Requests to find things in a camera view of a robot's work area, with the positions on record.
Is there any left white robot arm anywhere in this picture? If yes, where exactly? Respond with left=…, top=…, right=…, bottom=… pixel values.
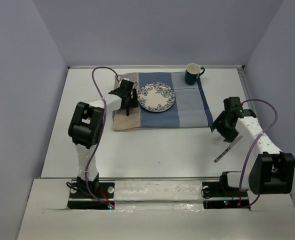
left=68, top=78, right=138, bottom=198

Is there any green white ceramic mug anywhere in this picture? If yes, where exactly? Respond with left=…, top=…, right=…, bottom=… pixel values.
left=184, top=63, right=206, bottom=86

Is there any blue beige checked cloth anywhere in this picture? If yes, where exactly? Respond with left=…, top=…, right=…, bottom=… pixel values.
left=112, top=72, right=213, bottom=131

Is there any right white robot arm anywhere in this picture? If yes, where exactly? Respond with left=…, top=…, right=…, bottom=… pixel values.
left=210, top=97, right=295, bottom=196

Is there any silver table knife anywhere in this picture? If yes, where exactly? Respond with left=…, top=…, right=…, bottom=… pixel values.
left=213, top=136, right=243, bottom=163

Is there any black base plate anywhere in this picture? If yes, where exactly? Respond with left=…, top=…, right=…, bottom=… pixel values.
left=66, top=181, right=115, bottom=210
left=200, top=181, right=250, bottom=210

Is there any blue floral ceramic plate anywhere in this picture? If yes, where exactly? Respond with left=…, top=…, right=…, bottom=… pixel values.
left=137, top=82, right=176, bottom=113

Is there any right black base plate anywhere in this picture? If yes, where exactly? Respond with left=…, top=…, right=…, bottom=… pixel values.
left=200, top=181, right=250, bottom=210

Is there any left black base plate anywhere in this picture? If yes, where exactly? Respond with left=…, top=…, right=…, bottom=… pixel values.
left=66, top=181, right=115, bottom=210

